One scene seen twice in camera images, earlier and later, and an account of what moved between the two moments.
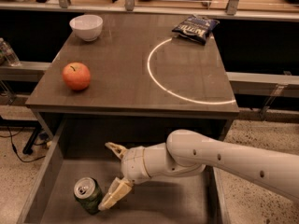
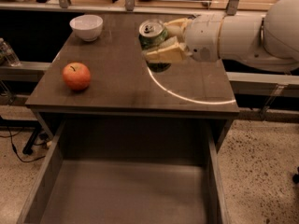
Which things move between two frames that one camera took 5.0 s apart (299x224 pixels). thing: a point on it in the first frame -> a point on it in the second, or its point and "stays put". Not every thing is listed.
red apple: [76, 76] stays put
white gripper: [133, 164] -> [202, 37]
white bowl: [88, 26] stays put
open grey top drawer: [78, 151] stays put
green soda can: [88, 195] -> [151, 32]
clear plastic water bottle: [9, 53] stays put
